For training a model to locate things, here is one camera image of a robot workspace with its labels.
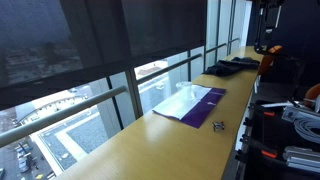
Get orange black equipment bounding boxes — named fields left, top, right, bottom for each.
left=257, top=44, right=284, bottom=76

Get black clamp orange trigger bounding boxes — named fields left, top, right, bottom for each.
left=247, top=102, right=278, bottom=118
left=239, top=134, right=280, bottom=160

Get dark crumpled cloth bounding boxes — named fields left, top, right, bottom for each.
left=202, top=56, right=262, bottom=78

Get purple cloth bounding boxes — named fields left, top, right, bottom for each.
left=152, top=83, right=227, bottom=130

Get grey stacked boxes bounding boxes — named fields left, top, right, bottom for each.
left=282, top=145, right=320, bottom=174

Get coiled white cable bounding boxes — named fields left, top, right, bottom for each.
left=292, top=117, right=320, bottom=145

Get orange rounded object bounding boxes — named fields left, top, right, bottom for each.
left=304, top=82, right=320, bottom=108

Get dark roller window shade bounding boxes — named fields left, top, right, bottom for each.
left=120, top=0, right=208, bottom=58
left=0, top=0, right=103, bottom=88

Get grey power strip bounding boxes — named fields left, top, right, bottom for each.
left=281, top=105, right=320, bottom=124

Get metal staple remover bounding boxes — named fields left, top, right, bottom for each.
left=212, top=121, right=226, bottom=132

